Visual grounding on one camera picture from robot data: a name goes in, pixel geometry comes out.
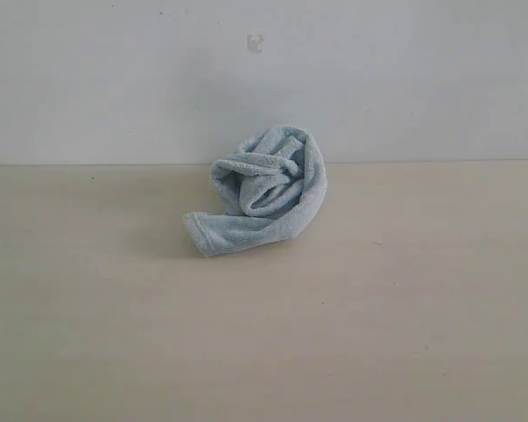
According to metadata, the light blue terry towel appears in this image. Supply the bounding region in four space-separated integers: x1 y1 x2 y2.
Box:
183 126 327 257

